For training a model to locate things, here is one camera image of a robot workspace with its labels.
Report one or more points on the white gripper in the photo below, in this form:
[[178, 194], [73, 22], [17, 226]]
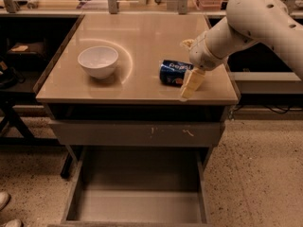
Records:
[[201, 53]]

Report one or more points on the blue pepsi can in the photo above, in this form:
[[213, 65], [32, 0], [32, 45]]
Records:
[[173, 72]]

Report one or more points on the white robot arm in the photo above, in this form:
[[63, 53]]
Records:
[[246, 22]]

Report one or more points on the grey drawer cabinet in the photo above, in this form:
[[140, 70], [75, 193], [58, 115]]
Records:
[[134, 91]]

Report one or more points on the closed top drawer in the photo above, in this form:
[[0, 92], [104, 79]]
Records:
[[137, 134]]

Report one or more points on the open middle drawer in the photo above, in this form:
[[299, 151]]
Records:
[[137, 187]]

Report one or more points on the white ceramic bowl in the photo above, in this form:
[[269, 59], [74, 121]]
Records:
[[98, 62]]

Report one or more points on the white shoe upper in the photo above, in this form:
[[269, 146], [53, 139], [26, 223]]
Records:
[[4, 199]]

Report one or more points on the white shoe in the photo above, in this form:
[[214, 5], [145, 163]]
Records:
[[13, 223], [4, 199]]

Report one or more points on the white shoe lower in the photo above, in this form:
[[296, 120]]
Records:
[[13, 223]]

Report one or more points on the black stool frame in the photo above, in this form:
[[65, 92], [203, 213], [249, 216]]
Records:
[[12, 118]]

